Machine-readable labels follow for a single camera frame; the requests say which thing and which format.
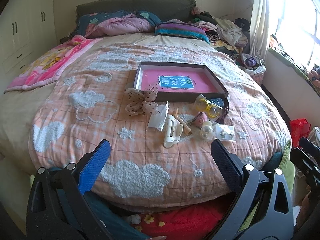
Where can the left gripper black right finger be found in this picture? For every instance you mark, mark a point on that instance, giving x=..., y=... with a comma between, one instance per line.
x=229, y=165

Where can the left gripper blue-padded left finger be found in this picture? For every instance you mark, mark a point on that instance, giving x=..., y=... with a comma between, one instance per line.
x=91, y=164

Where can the earring card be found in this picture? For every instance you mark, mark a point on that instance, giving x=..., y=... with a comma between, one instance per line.
x=225, y=132

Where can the maroon hair clip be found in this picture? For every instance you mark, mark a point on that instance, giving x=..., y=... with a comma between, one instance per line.
x=221, y=119

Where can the pearl hair claw clip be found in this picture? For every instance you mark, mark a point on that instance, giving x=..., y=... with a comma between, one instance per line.
x=208, y=131

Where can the pink fuzzy hair clip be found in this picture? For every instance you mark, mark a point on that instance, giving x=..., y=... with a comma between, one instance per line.
x=198, y=120

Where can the yellow bangles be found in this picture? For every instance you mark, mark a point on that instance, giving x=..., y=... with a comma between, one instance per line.
x=212, y=110

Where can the cream hair claw clip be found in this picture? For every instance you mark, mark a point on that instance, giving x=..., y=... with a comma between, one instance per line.
x=173, y=130

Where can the clear plastic bag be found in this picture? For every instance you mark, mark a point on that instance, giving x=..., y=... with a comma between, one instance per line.
x=157, y=121

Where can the polka dot mesh bow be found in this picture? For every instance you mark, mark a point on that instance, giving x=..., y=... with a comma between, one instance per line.
x=142, y=102

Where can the green cushion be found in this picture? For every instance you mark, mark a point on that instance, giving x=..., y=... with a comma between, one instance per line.
x=287, y=166

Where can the red plastic bag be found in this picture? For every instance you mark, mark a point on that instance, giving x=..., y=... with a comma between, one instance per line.
x=299, y=128

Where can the red floral blanket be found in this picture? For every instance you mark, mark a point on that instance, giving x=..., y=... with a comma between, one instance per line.
x=192, y=222

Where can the small blue packet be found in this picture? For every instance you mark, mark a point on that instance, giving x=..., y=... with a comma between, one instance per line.
x=218, y=101

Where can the peach quilt with white clouds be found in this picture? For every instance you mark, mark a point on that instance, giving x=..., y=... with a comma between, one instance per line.
x=88, y=105

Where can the beige bed sheet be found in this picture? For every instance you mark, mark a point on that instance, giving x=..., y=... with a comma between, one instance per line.
x=18, y=108

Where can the dark cardboard box tray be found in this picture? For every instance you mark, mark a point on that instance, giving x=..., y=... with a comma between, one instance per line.
x=180, y=96

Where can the floral laundry basket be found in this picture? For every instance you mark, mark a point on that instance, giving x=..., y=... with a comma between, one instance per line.
x=251, y=65

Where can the pink cartoon blanket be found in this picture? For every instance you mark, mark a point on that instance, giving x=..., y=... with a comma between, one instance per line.
x=49, y=67

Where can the cream curtain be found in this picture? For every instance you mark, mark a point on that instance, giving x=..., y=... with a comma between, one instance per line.
x=259, y=30

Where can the pile of clothes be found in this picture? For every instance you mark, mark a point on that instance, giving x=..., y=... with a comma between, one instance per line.
x=233, y=35

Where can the pink and navy duvet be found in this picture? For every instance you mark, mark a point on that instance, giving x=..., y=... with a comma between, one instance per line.
x=121, y=22

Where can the purple striped pillow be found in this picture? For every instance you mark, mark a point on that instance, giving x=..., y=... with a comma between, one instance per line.
x=178, y=28

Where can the cream wardrobe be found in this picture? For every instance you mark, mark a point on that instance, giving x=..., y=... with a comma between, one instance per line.
x=27, y=32

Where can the dark green headboard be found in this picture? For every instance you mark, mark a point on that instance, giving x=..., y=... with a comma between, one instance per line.
x=164, y=9

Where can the white wire basket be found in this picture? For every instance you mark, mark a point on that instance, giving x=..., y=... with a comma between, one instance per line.
x=314, y=136

